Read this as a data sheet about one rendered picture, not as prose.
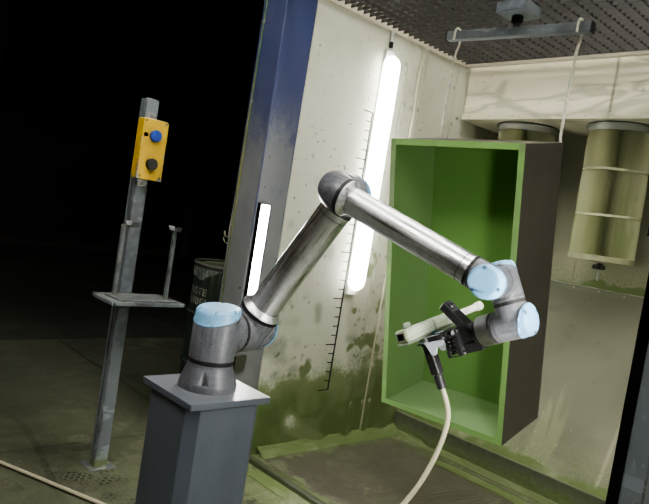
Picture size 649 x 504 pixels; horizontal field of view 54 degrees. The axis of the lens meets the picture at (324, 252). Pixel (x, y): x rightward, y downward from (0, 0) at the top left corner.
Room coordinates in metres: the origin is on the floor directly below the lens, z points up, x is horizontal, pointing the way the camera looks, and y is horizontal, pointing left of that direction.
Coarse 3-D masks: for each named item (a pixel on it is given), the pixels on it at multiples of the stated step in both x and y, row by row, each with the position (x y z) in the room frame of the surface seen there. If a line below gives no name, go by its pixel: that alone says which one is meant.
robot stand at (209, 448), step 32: (160, 384) 2.01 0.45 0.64; (160, 416) 2.00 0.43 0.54; (192, 416) 1.90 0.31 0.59; (224, 416) 1.96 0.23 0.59; (160, 448) 1.98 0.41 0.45; (192, 448) 1.90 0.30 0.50; (224, 448) 1.97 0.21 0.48; (160, 480) 1.96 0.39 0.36; (192, 480) 1.90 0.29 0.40; (224, 480) 1.99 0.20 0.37
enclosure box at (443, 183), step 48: (432, 144) 2.59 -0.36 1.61; (480, 144) 2.45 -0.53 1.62; (528, 144) 2.35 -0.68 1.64; (432, 192) 3.02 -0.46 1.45; (480, 192) 2.86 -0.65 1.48; (528, 192) 2.40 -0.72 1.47; (480, 240) 2.88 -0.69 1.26; (528, 240) 2.46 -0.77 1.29; (432, 288) 3.07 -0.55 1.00; (528, 288) 2.52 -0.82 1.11; (384, 336) 2.85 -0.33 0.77; (384, 384) 2.88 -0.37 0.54; (432, 384) 3.11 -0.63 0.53; (480, 384) 2.95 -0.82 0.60; (528, 384) 2.64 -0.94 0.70; (480, 432) 2.62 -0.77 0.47
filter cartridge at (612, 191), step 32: (608, 128) 3.31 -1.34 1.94; (640, 128) 3.26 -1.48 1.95; (608, 160) 3.30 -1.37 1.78; (640, 160) 3.27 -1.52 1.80; (608, 192) 3.30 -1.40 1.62; (640, 192) 3.29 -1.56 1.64; (576, 224) 3.42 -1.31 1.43; (608, 224) 3.29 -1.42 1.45; (576, 256) 3.37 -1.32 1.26; (608, 256) 3.27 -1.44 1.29
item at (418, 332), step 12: (468, 312) 2.16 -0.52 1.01; (408, 324) 1.92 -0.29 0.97; (420, 324) 1.94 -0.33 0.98; (432, 324) 1.97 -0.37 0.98; (444, 324) 2.02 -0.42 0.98; (396, 336) 1.90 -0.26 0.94; (408, 336) 1.87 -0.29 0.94; (420, 336) 1.92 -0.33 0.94; (432, 360) 1.94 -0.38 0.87; (432, 372) 1.95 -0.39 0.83; (444, 384) 1.94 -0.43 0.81
